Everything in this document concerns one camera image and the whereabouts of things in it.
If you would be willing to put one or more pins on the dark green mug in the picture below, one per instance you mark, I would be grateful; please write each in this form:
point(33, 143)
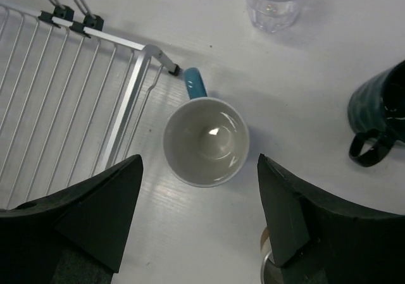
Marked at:
point(376, 115)

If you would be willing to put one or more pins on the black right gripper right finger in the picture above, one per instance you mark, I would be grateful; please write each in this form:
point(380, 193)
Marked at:
point(317, 237)

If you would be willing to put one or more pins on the cream tumbler with brown band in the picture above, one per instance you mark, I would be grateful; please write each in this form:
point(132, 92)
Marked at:
point(269, 273)

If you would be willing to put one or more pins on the white wire dish rack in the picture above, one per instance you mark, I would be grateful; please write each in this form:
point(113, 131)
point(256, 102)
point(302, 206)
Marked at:
point(72, 96)

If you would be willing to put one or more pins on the clear glass tumbler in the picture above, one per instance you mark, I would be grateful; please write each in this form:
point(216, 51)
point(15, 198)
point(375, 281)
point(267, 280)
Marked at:
point(274, 15)

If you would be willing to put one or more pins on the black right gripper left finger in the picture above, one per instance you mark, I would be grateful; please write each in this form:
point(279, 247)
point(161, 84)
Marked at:
point(76, 235)

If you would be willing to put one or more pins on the blue floral mug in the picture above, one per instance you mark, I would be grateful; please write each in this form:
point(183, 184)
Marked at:
point(205, 141)

